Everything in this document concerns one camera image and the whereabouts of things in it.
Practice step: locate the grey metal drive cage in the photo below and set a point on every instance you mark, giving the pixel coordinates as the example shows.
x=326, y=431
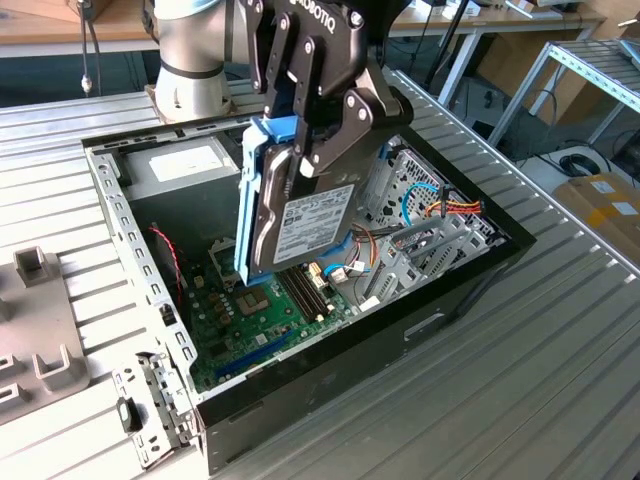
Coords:
x=375, y=190

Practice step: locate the cardboard box with yellow tape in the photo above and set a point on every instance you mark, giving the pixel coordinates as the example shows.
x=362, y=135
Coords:
x=595, y=215

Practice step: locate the hard disk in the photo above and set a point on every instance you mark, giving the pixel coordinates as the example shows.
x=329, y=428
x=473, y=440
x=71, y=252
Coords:
x=310, y=225

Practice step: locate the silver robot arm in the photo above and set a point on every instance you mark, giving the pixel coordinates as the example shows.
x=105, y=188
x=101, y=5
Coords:
x=190, y=45

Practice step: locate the small brown box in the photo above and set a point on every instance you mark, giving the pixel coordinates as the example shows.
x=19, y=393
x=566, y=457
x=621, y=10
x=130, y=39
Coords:
x=60, y=7

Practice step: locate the black tripod pole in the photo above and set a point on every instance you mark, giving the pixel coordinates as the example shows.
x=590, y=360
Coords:
x=448, y=35

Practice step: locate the black case fan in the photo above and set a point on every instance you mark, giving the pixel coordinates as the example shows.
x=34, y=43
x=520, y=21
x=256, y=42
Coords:
x=162, y=270

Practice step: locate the black oval latch button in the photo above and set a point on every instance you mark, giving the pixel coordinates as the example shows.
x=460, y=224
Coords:
x=129, y=415

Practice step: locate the grey power supply unit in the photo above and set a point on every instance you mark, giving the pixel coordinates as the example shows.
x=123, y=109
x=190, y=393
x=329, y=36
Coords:
x=185, y=200

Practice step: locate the metal expansion slot bracket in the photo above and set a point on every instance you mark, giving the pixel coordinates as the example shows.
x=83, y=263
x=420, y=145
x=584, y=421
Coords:
x=165, y=390

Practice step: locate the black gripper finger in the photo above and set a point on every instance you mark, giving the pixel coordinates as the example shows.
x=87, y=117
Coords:
x=310, y=75
x=360, y=112

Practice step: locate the grey parts rack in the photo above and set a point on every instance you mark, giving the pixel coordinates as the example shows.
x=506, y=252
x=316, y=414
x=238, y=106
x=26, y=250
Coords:
x=40, y=320

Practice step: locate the grey metal disk bay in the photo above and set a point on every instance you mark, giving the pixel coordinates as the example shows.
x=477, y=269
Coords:
x=400, y=260

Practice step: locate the black open PC case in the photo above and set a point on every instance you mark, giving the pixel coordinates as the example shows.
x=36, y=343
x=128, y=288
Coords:
x=325, y=380

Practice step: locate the white paper tag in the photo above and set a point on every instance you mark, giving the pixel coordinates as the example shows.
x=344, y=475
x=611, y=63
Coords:
x=370, y=303

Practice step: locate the blue expansion slot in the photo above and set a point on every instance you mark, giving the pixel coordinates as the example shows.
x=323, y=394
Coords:
x=250, y=357

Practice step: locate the black RAM slot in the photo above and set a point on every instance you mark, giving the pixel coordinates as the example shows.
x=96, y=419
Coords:
x=321, y=300
x=298, y=300
x=306, y=300
x=313, y=300

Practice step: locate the white board connector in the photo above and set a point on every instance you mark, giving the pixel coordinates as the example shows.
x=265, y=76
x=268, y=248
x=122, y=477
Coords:
x=317, y=277

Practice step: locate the wooden desk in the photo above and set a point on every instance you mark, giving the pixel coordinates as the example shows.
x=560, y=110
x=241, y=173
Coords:
x=500, y=22

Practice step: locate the metal slat side table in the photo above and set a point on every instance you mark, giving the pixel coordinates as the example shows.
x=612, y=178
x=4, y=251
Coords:
x=595, y=60

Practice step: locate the small black rail latch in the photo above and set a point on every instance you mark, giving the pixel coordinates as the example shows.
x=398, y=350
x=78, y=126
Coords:
x=168, y=315

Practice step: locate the green motherboard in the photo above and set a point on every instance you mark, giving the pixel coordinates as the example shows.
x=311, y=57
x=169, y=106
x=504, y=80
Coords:
x=260, y=340

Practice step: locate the CPU socket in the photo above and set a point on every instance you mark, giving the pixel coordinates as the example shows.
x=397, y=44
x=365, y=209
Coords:
x=252, y=302

